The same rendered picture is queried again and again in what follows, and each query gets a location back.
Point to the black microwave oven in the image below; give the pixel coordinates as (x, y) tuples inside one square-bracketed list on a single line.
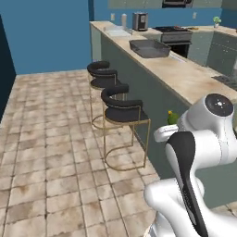
[(177, 3)]

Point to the pale sink basin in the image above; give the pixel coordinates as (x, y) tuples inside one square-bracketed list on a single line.
[(117, 31)]

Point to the white bottle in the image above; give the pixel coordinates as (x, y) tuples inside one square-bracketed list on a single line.
[(124, 21)]

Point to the small green potted plant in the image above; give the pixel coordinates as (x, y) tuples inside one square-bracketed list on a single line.
[(217, 21)]

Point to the green and yellow small object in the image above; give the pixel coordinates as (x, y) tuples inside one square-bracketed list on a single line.
[(172, 118)]

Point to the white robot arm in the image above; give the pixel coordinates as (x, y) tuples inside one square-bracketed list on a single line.
[(197, 145)]

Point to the grey-green base cupboards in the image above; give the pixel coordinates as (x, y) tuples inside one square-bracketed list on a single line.
[(216, 49)]

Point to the black gold-framed bar stool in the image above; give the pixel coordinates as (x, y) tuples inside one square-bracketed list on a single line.
[(102, 74), (123, 111)]

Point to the grey-green wall cupboards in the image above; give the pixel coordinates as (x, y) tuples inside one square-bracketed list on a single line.
[(135, 3)]

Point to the teal island counter cabinet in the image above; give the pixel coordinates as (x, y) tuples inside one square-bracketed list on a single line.
[(145, 89)]

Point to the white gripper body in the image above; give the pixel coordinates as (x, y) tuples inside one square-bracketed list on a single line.
[(165, 133)]

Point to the black and steel stove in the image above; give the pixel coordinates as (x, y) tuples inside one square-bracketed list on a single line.
[(176, 36)]

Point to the white wall socket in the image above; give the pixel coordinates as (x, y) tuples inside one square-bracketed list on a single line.
[(112, 16), (194, 15)]

